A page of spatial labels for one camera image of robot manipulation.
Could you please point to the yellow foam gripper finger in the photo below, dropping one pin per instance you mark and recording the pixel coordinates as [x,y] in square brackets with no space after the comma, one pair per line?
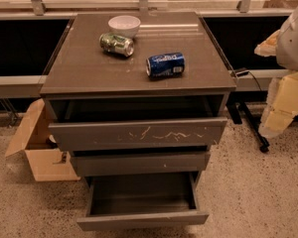
[268,47]

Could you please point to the grey bottom drawer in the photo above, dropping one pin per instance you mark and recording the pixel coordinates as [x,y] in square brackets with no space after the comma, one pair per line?
[142,201]

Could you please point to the grey drawer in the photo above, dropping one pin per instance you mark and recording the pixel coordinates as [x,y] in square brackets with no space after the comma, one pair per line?
[123,162]
[137,123]
[142,201]

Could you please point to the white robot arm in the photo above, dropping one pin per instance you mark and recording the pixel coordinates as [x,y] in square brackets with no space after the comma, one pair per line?
[283,43]

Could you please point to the grey drawer cabinet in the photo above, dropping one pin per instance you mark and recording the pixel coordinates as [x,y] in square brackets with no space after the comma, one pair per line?
[83,70]

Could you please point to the grey top drawer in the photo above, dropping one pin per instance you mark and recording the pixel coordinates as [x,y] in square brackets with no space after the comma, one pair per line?
[137,123]

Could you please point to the grey middle drawer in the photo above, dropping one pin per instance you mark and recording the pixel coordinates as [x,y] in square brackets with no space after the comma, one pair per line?
[123,162]

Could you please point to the black rolling stand leg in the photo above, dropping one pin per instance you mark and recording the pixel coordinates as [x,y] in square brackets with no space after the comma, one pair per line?
[235,106]

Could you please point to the blue pepsi can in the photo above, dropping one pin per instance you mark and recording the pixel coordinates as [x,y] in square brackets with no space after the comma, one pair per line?
[165,65]

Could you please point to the white ceramic bowl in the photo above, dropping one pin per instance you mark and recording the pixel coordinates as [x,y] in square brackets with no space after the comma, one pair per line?
[124,25]

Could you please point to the green soda can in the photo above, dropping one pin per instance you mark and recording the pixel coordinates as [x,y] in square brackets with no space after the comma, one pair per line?
[116,44]

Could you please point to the open cardboard box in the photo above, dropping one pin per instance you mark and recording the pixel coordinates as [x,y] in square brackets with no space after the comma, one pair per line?
[33,138]

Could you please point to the grey window ledge rail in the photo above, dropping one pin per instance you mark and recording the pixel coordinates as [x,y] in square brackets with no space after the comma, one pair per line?
[29,86]

